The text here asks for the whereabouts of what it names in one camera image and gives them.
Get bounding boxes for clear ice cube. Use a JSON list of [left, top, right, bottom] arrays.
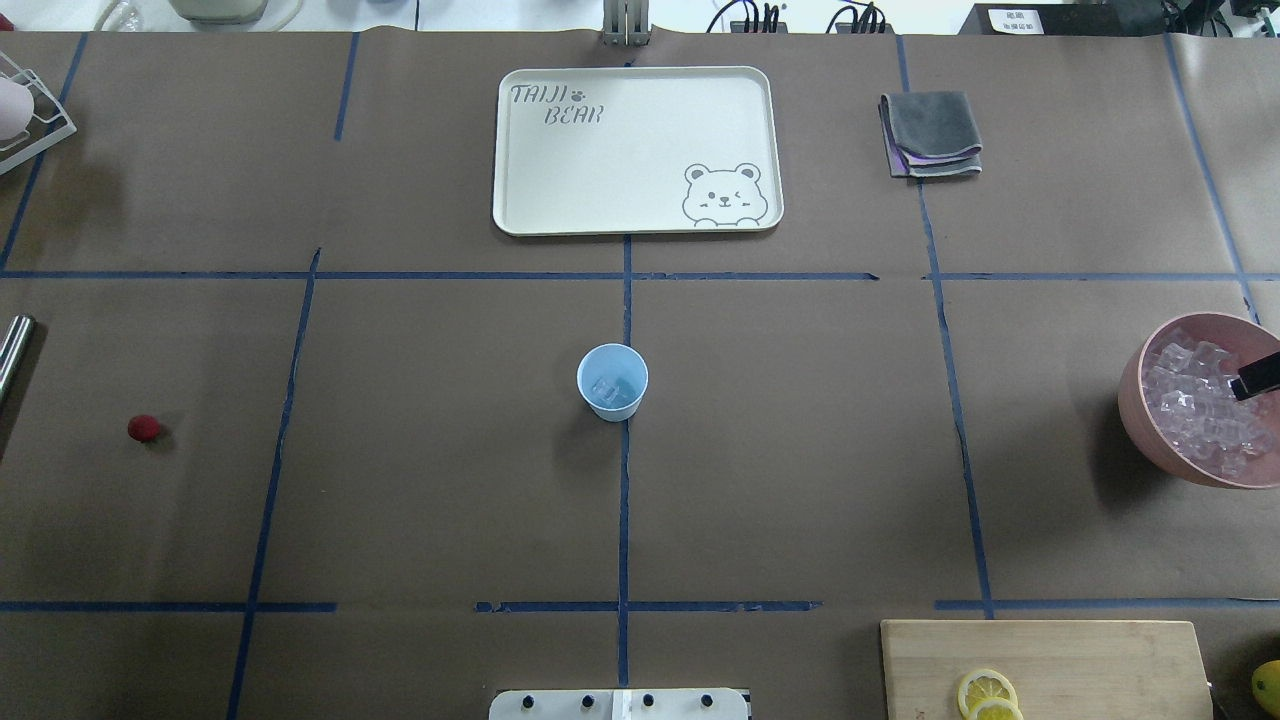
[[586, 375, 640, 411]]

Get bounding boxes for metal muddler stick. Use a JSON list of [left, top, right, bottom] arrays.
[[0, 314, 36, 404]]

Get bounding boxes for pile of clear ice cubes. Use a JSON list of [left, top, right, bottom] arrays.
[[1140, 325, 1277, 480]]

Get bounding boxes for light blue plastic cup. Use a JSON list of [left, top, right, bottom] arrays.
[[576, 343, 650, 421]]

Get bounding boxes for white cup rack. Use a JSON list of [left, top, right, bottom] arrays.
[[1, 53, 78, 176]]

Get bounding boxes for pink cup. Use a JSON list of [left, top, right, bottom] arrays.
[[0, 77, 35, 142]]

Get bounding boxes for pink bowl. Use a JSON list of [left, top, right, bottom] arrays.
[[1117, 313, 1279, 489]]

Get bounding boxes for whole lemon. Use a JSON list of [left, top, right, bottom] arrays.
[[1251, 660, 1280, 719]]

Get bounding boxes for wooden cutting board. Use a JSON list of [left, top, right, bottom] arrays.
[[879, 619, 1213, 719]]

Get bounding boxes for folded grey cloth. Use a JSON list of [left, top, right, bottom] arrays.
[[878, 91, 983, 179]]

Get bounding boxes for lemon slices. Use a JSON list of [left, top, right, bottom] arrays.
[[956, 667, 1024, 719]]

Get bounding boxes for cream bear tray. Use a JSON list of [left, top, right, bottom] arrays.
[[492, 65, 785, 237]]

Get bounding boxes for cream toaster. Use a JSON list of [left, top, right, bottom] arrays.
[[169, 0, 268, 26]]

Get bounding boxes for red strawberry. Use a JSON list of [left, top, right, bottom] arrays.
[[127, 414, 164, 443]]

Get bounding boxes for aluminium frame post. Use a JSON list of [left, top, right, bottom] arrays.
[[602, 0, 652, 47]]

